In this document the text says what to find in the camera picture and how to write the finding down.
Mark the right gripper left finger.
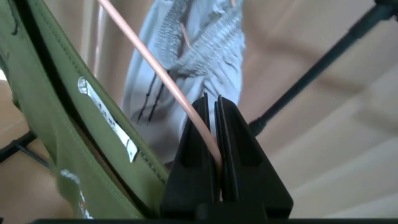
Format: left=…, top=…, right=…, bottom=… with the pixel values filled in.
left=160, top=92, right=222, bottom=219

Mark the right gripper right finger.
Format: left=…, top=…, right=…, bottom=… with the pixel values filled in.
left=214, top=95, right=295, bottom=219

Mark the green garment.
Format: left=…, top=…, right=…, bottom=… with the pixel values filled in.
left=0, top=0, right=170, bottom=220

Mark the black clothes rack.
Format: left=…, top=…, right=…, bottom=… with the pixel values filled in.
left=0, top=0, right=398, bottom=169

